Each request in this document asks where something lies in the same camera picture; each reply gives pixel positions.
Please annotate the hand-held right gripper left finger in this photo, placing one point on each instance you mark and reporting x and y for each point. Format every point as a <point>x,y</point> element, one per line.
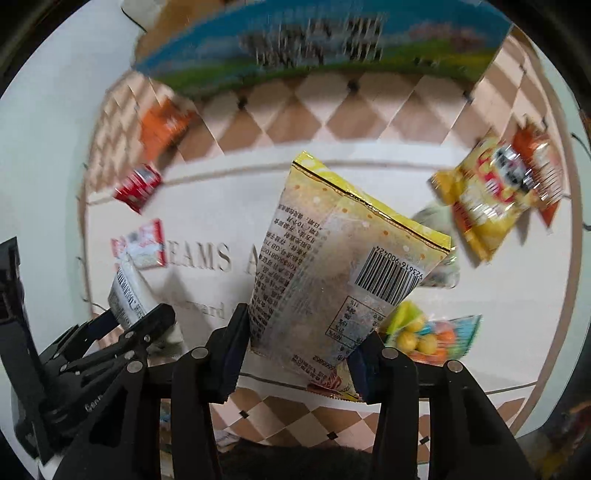
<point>230,355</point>

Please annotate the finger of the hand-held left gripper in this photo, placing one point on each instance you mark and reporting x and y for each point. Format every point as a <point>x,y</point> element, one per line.
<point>147,325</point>
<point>99,324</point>

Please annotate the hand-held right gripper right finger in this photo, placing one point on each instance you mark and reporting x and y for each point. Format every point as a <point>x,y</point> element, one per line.
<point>364,371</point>

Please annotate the yellow dotted snack bag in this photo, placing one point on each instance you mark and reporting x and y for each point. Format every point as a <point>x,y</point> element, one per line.
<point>318,258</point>

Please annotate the orange snack packet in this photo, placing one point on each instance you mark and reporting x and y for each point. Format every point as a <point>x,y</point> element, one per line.
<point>161,127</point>

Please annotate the panda print snack bag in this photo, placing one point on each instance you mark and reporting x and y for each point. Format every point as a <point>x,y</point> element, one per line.
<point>489,194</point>

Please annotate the cardboard box with blue print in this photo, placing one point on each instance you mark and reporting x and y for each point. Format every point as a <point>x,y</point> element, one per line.
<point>300,37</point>

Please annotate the bag of colourful candy balls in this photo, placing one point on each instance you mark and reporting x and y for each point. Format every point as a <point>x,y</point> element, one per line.
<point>425,339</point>

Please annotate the red and white snack packet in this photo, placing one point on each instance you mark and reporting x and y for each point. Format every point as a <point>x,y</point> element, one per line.
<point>141,242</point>

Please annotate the clear pale green packet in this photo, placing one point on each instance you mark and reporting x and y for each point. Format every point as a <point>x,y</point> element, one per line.
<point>436,221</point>

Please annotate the orange-red snack packet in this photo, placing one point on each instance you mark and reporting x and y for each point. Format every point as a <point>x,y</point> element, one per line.
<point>547,170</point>

